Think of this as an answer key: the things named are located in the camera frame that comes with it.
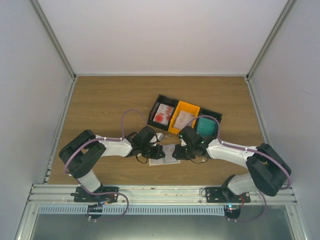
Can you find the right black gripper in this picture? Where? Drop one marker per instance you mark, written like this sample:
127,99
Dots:
179,155

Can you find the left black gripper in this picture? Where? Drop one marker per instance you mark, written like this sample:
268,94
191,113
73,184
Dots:
156,156

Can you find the beige leather card holder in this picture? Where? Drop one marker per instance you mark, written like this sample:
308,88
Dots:
158,162

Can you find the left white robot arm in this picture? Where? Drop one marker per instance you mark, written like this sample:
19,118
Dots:
82,153

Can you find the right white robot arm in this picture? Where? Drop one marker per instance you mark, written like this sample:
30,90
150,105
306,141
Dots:
267,171

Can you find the teal cards stack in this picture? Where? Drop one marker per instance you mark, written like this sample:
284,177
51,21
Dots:
206,127

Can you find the red circle cards stack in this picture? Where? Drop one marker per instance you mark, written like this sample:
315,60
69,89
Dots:
163,114

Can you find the black bin right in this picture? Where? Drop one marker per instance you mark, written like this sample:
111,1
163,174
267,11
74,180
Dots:
216,115

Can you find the black bin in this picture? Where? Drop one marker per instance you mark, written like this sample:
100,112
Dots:
216,115
165,100

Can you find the yellow bin middle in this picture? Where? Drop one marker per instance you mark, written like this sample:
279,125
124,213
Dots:
182,106

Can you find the black bin left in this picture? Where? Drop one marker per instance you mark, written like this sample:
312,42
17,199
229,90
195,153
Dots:
165,100

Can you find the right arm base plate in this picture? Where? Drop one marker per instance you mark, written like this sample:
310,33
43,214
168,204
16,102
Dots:
232,203

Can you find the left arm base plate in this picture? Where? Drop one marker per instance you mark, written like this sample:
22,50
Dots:
96,199

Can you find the aluminium rail frame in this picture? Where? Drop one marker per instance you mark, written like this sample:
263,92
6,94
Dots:
151,195

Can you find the grey slotted cable duct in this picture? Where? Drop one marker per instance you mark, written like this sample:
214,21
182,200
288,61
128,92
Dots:
134,210

